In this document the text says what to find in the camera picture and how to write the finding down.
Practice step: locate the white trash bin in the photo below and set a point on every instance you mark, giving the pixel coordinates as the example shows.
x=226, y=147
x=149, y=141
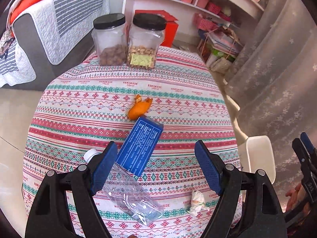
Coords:
x=256, y=153

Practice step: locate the person's right hand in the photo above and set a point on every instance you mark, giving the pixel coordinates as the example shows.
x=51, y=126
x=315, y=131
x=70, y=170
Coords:
x=295, y=195

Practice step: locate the patterned knit tablecloth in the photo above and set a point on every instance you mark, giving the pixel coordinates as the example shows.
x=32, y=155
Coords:
x=155, y=117

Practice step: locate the pink bin on shelf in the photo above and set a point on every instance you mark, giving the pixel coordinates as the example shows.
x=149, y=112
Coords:
x=202, y=3

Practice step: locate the orange peel piece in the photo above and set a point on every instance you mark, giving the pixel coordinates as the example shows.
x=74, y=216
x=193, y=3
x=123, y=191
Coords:
x=139, y=108

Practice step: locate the white tissue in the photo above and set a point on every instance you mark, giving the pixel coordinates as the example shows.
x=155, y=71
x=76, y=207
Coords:
x=197, y=203

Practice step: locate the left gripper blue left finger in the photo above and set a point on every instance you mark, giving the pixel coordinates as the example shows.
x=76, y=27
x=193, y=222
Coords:
x=100, y=165

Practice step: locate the orange cushion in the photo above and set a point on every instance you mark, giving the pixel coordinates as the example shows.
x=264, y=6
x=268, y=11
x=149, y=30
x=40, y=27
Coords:
x=23, y=4

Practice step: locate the small pink basket on shelf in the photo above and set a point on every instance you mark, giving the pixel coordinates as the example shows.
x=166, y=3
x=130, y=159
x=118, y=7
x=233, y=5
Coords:
x=211, y=7

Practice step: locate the dark blue carton box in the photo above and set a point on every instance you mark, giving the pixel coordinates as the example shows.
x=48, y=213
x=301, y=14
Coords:
x=139, y=145

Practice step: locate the white shelf desk unit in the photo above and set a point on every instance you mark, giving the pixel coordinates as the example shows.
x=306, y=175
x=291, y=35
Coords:
x=244, y=15

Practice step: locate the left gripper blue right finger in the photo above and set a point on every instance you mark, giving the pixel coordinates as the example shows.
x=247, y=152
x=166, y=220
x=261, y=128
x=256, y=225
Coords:
x=212, y=167

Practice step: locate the grey sofa with quilt cover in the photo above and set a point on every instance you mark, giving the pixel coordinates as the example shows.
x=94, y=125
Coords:
x=47, y=39

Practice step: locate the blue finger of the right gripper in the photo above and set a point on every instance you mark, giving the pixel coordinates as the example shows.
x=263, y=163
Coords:
x=307, y=143

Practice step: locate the pile of papers on crate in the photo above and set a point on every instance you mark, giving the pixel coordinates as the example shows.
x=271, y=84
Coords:
x=219, y=48

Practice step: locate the jar of brown nuts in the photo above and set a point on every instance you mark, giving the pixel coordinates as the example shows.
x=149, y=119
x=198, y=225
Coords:
x=109, y=36

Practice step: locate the jar of pistachios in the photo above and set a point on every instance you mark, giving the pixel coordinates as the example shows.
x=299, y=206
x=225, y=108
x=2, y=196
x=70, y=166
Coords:
x=145, y=36

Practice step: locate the red cardboard box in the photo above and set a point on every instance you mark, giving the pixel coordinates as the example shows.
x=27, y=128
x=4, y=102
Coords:
x=171, y=27

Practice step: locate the floral lace curtain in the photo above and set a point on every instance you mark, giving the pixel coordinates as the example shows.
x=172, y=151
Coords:
x=273, y=80

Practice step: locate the crushed clear plastic bottle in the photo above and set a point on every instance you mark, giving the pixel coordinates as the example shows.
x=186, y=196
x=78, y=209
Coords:
x=124, y=191

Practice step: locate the pink basket on floor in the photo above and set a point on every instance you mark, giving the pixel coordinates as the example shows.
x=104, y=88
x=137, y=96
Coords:
x=204, y=24

